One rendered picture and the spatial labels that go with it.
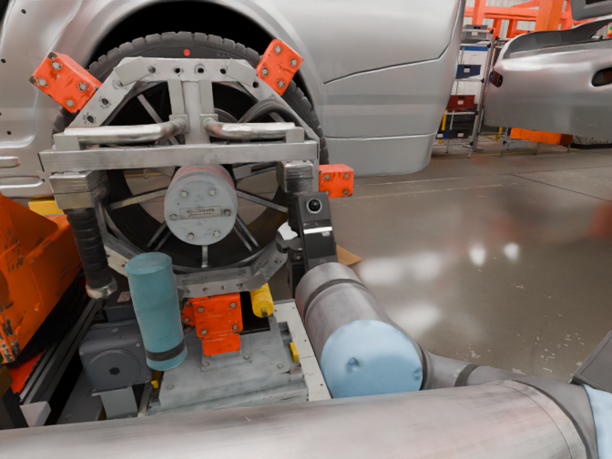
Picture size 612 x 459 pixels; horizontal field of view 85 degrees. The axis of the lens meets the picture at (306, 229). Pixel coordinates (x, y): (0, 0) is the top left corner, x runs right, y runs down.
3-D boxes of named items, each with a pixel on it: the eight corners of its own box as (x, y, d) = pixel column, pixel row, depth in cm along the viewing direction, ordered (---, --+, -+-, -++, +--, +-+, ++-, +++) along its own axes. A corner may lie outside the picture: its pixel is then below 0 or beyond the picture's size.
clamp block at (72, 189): (111, 191, 58) (104, 160, 56) (95, 208, 50) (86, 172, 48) (78, 193, 57) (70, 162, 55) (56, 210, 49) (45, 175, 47)
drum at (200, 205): (236, 210, 85) (231, 155, 80) (242, 245, 66) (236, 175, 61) (178, 215, 82) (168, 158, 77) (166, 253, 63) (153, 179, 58)
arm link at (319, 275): (301, 282, 39) (378, 272, 41) (293, 263, 43) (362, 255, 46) (301, 343, 43) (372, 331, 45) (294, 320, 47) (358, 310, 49)
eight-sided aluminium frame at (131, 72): (311, 270, 97) (313, 62, 76) (318, 282, 91) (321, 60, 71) (105, 297, 85) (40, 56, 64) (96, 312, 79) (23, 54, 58)
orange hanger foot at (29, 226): (107, 238, 133) (85, 150, 120) (48, 318, 86) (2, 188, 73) (59, 242, 129) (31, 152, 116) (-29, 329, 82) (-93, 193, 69)
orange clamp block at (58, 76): (109, 88, 70) (66, 54, 66) (97, 88, 63) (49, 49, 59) (88, 114, 71) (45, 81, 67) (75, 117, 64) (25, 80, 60)
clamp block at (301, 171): (300, 179, 66) (300, 152, 64) (313, 192, 58) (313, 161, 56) (276, 181, 65) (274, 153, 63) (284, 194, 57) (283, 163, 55)
